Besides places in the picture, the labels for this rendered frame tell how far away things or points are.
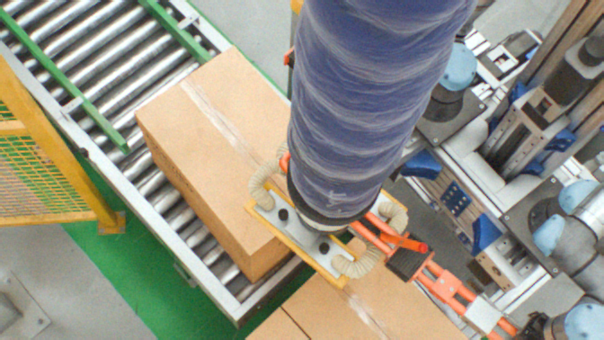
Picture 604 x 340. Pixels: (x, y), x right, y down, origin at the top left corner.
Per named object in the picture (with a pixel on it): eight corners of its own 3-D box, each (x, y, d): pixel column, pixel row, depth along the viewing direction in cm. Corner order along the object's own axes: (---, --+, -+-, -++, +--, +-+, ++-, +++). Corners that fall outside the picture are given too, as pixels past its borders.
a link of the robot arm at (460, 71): (430, 104, 188) (441, 81, 175) (420, 65, 193) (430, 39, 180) (470, 101, 189) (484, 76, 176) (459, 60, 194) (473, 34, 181)
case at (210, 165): (153, 160, 242) (132, 111, 205) (238, 101, 252) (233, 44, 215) (253, 285, 226) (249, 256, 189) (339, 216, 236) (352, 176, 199)
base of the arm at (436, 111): (439, 70, 204) (447, 53, 195) (472, 104, 200) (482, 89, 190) (403, 96, 200) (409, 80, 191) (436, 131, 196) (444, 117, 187)
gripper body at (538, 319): (527, 314, 147) (549, 304, 136) (559, 339, 145) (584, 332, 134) (508, 340, 145) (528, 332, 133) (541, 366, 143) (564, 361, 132)
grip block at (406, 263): (380, 263, 161) (385, 258, 156) (404, 235, 164) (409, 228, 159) (407, 286, 159) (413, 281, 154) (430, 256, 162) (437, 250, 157)
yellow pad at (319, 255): (243, 209, 175) (242, 202, 171) (267, 183, 178) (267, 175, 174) (340, 290, 168) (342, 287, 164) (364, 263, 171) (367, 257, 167)
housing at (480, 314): (457, 318, 157) (463, 316, 153) (473, 297, 159) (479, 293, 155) (481, 338, 155) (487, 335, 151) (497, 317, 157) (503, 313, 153)
